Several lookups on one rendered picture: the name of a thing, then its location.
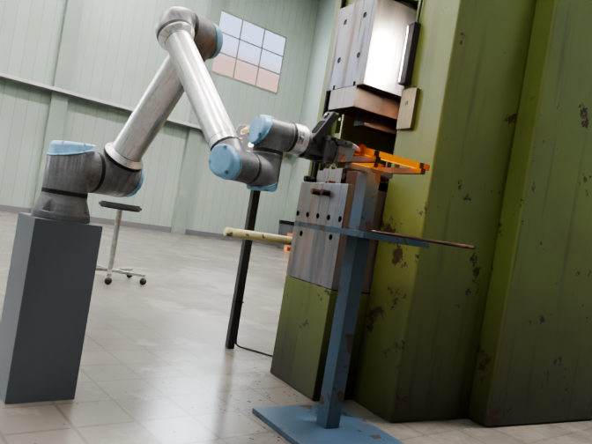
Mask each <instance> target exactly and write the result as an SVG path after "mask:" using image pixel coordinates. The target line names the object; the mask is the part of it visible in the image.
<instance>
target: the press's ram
mask: <svg viewBox="0 0 592 444"><path fill-rule="evenodd" d="M416 16H417V11H416V10H413V9H412V8H410V7H408V6H405V5H403V4H400V3H398V2H396V1H394V0H362V1H359V2H357V3H355V4H351V5H349V6H347V7H344V8H343V9H340V10H339V13H338V19H337V29H336V34H335V39H334V45H333V50H332V56H331V61H330V67H329V76H328V82H327V87H326V92H328V93H331V91H332V90H336V89H341V88H345V87H350V86H355V85H358V86H361V87H364V88H366V89H369V90H372V91H375V92H378V93H382V94H385V95H388V96H390V97H393V98H396V99H399V100H400V99H401V97H402V91H403V90H404V86H403V85H399V84H398V81H399V78H400V73H401V68H402V62H403V52H404V47H405V42H406V36H407V31H408V26H407V25H408V23H410V22H413V21H416Z"/></svg>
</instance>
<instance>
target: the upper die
mask: <svg viewBox="0 0 592 444"><path fill-rule="evenodd" d="M400 102H401V100H399V99H396V98H393V97H390V96H388V95H385V94H382V93H379V92H375V91H372V90H369V89H366V88H364V87H361V86H358V85H355V86H350V87H345V88H341V89H336V90H332V91H331V95H330V100H329V111H333V112H336V113H339V114H342V115H348V116H350V117H353V118H355V116H356V114H360V113H368V114H371V115H376V116H379V117H382V118H385V119H388V120H390V121H394V122H397V118H398V113H399V107H400Z"/></svg>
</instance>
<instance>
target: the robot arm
mask: <svg viewBox="0 0 592 444"><path fill-rule="evenodd" d="M155 33H156V37H157V40H158V42H159V45H160V46H161V47H162V48H163V49H164V50H166V51H168V55H167V57H166V59H165V61H164V62H163V63H162V65H161V67H160V68H159V70H158V72H157V74H156V75H155V77H154V79H153V80H152V82H151V83H150V85H149V86H148V88H147V90H146V91H145V93H144V95H143V97H142V98H141V100H140V101H139V102H138V104H137V106H136V108H135V109H134V111H133V113H132V114H131V116H130V118H129V120H128V121H127V122H126V124H125V125H124V127H123V129H122V131H121V132H120V134H119V136H118V137H117V139H116V140H115V141H114V142H112V143H107V144H106V146H105V147H104V149H103V151H102V152H96V146H95V145H94V144H83V143H77V142H69V141H61V140H53V141H52V142H51V143H50V144H49V148H48V152H47V159H46V165H45V170H44V175H43V181H42V186H41V194H40V196H39V197H38V199H37V201H36V202H35V204H34V206H33V208H32V209H31V216H35V217H38V218H47V219H53V220H59V221H65V222H73V223H81V224H90V213H89V209H88V204H87V197H88V193H94V194H100V195H105V196H114V197H131V196H134V195H135V194H136V193H137V191H138V190H140V189H141V187H142V185H143V182H144V174H143V172H144V168H143V166H144V163H143V161H142V157H143V156H144V154H145V153H146V151H147V150H148V148H149V147H150V145H151V143H152V141H153V140H154V138H155V137H156V136H157V135H158V133H159V131H160V129H161V128H162V126H163V125H164V123H165V122H166V120H167V118H168V116H169V115H170V114H171V113H172V111H173V110H174V107H175V106H176V104H177V103H178V101H179V100H180V98H181V96H182V95H183V94H184V92H185V93H186V94H187V96H188V99H189V102H190V105H191V106H192V108H193V111H194V113H195V115H196V119H197V120H198V122H199V125H200V127H201V129H202V132H203V134H204V137H205V139H206V141H207V143H208V145H209V147H210V152H211V153H210V156H209V166H210V169H211V171H212V172H213V173H214V174H215V175H216V176H217V177H220V178H222V179H224V180H231V181H237V182H242V183H244V184H246V186H247V189H252V190H260V191H269V192H274V191H276V190H277V188H278V183H279V180H278V179H279V174H280V168H281V163H282V158H283V152H289V153H293V154H297V155H298V158H302V159H309V160H310V161H313V162H317V163H321V164H327V165H332V164H336V163H337V161H338V162H340V161H342V159H343V157H345V160H346V161H347V162H350V161H351V160H352V156H353V154H354V152H355V151H358V152H360V149H359V148H358V146H357V145H355V144H353V143H351V142H348V141H345V140H343V139H338V138H337V137H332V136H325V133H326V132H327V131H328V130H329V128H330V127H331V126H332V124H333V123H334V122H335V121H336V119H337V118H338V115H337V113H336V112H327V113H326V114H325V115H324V116H323V117H322V119H321V120H320V121H319V122H318V123H317V124H316V125H315V127H314V128H313V129H312V131H311V130H308V128H307V126H304V125H301V124H298V123H294V122H288V121H285V120H282V119H278V118H275V117H273V116H271V115H258V116H257V117H256V118H255V119H254V120H253V121H252V123H251V125H250V128H249V131H248V141H249V142H250V143H251V144H253V151H252V152H248V151H246V150H245V149H244V147H243V145H242V142H241V140H240V139H239V137H238V136H237V134H236V132H235V130H234V127H233V125H232V123H231V121H230V119H229V116H228V114H227V112H226V110H225V108H224V105H223V103H222V101H221V99H220V98H219V96H218V92H217V90H216V88H215V86H214V84H213V83H212V80H211V77H210V75H209V73H208V71H207V69H206V67H205V65H204V62H205V61H206V59H213V58H215V57H217V56H218V54H219V53H220V51H221V49H222V46H223V34H222V31H221V29H220V28H219V26H217V25H216V24H214V23H213V22H212V21H211V20H209V19H207V18H204V17H202V16H200V15H198V14H197V13H195V12H193V11H192V10H190V9H188V8H185V7H181V6H175V7H171V8H169V9H167V10H165V11H163V12H162V13H161V15H160V16H159V18H158V20H157V23H156V27H155ZM338 145H339V146H338ZM344 147H345V148H344ZM332 157H334V158H332Z"/></svg>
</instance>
